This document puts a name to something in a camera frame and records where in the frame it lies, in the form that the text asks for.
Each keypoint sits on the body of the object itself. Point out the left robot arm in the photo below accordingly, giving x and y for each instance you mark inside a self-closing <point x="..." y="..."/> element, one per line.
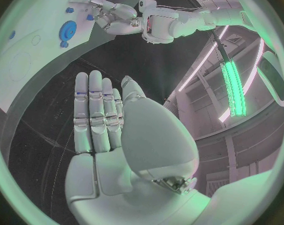
<point x="162" y="22"/>

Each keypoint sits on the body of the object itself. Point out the glowing light bar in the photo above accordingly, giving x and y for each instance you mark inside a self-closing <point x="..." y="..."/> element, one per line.
<point x="234" y="88"/>

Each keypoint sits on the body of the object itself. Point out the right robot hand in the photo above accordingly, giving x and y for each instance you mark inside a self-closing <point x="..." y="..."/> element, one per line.
<point x="137" y="172"/>

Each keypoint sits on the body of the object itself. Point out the blue plug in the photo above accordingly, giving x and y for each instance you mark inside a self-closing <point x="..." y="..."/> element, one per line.
<point x="90" y="17"/>

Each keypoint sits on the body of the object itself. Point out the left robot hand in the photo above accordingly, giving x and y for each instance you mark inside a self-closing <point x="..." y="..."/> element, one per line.
<point x="120" y="25"/>

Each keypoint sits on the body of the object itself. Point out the white task board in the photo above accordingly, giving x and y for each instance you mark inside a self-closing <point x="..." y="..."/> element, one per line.
<point x="38" y="63"/>

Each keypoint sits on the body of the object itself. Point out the small blue gear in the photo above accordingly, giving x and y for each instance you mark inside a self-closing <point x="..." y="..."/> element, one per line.
<point x="64" y="44"/>

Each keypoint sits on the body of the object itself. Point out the blue peg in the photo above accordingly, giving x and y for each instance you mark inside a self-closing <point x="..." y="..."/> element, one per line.
<point x="69" y="10"/>

